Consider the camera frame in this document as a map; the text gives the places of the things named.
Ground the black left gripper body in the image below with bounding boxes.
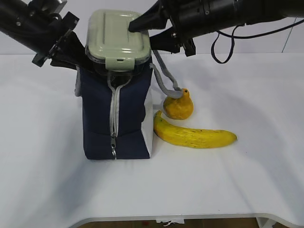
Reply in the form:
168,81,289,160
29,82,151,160
22,0,79,67

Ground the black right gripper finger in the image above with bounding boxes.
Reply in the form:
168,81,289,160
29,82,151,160
128,0,166,32
150,29,181,53

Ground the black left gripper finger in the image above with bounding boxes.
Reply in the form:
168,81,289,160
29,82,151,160
60,31,94,72
50,53,78,70

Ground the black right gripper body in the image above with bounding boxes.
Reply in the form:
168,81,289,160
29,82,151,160
162,0,235,57

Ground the green lid food container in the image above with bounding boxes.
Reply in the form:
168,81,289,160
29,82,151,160
85,9,151,76

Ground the yellow banana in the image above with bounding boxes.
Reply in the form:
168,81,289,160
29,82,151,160
153,111,238,149

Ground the navy blue lunch bag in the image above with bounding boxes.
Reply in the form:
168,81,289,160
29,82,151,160
75,58,160,160

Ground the white paper under table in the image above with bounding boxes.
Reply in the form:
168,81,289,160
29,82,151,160
156,217,185,227

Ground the yellow pear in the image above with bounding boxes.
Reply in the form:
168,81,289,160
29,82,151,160
163,88,194,120

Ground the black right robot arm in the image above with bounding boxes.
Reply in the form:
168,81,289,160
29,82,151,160
128,0,304,57

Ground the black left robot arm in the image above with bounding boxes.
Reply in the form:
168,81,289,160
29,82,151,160
0,0,94,72

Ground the white table leg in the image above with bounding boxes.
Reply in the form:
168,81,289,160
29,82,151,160
256,217,276,228

